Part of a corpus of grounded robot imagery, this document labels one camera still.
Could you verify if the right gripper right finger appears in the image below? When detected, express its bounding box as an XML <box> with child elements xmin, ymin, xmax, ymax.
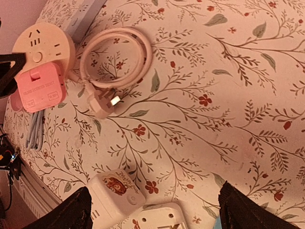
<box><xmin>218</xmin><ymin>181</ymin><xmax>298</xmax><ymax>229</ymax></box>

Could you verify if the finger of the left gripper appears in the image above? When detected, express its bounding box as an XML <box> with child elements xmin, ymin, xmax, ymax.
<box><xmin>0</xmin><ymin>53</ymin><xmax>26</xmax><ymax>97</ymax></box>

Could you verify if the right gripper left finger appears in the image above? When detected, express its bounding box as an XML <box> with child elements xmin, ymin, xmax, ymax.
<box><xmin>26</xmin><ymin>187</ymin><xmax>93</xmax><ymax>229</ymax></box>

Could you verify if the pink square plug adapter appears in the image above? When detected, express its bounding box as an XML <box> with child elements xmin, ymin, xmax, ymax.
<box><xmin>16</xmin><ymin>62</ymin><xmax>66</xmax><ymax>113</ymax></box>

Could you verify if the white cube socket adapter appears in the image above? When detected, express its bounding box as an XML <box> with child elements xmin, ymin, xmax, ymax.
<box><xmin>86</xmin><ymin>169</ymin><xmax>146</xmax><ymax>229</ymax></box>

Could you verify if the white plug adapter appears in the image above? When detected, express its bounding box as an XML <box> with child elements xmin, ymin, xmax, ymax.
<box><xmin>132</xmin><ymin>202</ymin><xmax>189</xmax><ymax>229</ymax></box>

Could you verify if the light blue power strip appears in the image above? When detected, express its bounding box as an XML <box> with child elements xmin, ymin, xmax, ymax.
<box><xmin>66</xmin><ymin>0</ymin><xmax>107</xmax><ymax>44</ymax></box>

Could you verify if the pink round power socket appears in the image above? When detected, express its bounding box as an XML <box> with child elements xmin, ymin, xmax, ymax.
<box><xmin>12</xmin><ymin>22</ymin><xmax>76</xmax><ymax>75</ymax></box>

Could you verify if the floral tablecloth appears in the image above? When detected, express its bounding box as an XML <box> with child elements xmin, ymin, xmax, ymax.
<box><xmin>4</xmin><ymin>0</ymin><xmax>305</xmax><ymax>229</ymax></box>

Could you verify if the light blue coiled cable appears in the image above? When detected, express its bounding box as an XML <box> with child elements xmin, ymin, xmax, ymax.
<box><xmin>25</xmin><ymin>111</ymin><xmax>46</xmax><ymax>151</ymax></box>

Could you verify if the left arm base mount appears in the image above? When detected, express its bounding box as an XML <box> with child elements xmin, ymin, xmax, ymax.
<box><xmin>0</xmin><ymin>134</ymin><xmax>22</xmax><ymax>180</ymax></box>

